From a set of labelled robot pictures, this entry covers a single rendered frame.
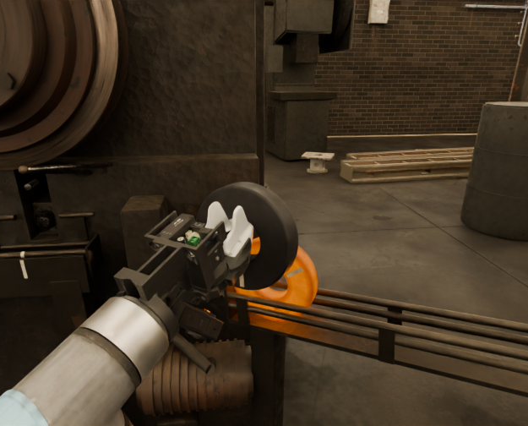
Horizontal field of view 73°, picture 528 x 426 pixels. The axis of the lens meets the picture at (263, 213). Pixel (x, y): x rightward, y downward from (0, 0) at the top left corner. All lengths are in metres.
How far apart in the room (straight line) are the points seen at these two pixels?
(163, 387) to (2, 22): 0.64
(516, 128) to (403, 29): 5.03
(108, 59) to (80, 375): 0.52
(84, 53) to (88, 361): 0.50
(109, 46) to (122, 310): 0.48
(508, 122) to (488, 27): 5.71
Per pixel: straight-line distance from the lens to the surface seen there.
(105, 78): 0.71
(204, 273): 0.39
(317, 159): 4.22
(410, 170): 4.28
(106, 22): 0.71
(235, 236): 0.45
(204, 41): 0.84
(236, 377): 0.75
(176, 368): 0.75
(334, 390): 1.44
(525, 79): 4.69
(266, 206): 0.46
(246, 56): 0.84
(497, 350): 0.57
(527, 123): 2.83
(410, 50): 7.67
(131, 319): 0.35
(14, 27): 0.67
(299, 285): 0.61
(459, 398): 1.56
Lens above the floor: 1.03
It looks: 20 degrees down
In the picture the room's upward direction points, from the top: straight up
